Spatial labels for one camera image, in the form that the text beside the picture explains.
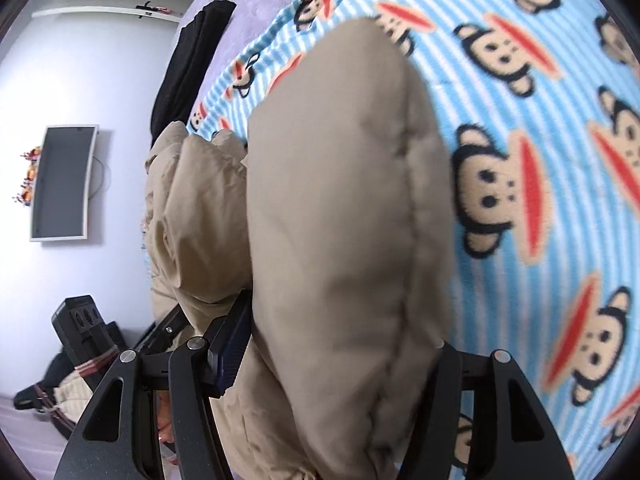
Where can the red orange wall decoration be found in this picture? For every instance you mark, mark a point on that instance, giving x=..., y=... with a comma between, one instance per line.
x=26, y=194

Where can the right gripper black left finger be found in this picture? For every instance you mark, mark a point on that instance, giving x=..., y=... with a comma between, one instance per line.
x=146, y=402

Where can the wall mounted monitor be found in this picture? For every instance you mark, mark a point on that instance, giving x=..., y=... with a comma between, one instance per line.
x=62, y=184

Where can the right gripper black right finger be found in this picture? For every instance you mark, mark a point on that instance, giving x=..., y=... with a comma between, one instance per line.
x=512, y=436

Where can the blue monkey print blanket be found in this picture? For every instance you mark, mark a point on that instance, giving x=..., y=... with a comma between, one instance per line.
x=537, y=103

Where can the gloved left hand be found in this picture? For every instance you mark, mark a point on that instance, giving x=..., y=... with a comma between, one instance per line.
x=70, y=399

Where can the black folded garment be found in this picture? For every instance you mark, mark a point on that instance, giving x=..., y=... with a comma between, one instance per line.
x=187, y=67

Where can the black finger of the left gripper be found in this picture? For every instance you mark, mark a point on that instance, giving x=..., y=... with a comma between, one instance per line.
x=161, y=335

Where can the tan puffer jacket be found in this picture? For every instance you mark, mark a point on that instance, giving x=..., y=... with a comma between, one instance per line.
x=336, y=213

